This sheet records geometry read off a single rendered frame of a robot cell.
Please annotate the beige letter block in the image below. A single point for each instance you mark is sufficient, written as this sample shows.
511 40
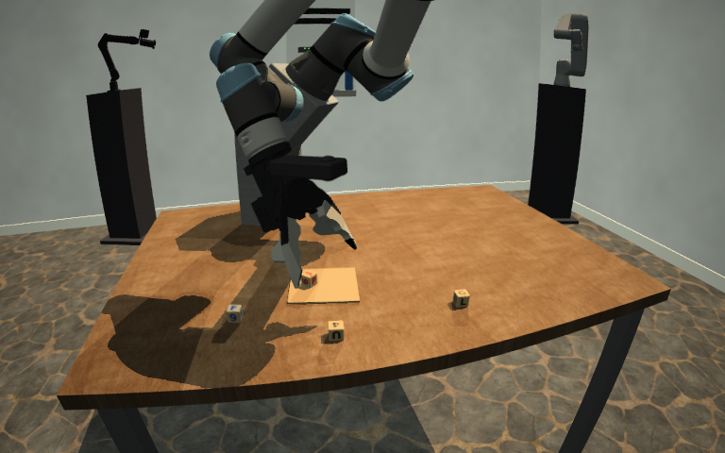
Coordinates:
234 313
336 330
461 298
309 279

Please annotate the light orange mat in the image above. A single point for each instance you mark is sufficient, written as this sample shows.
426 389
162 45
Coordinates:
335 285

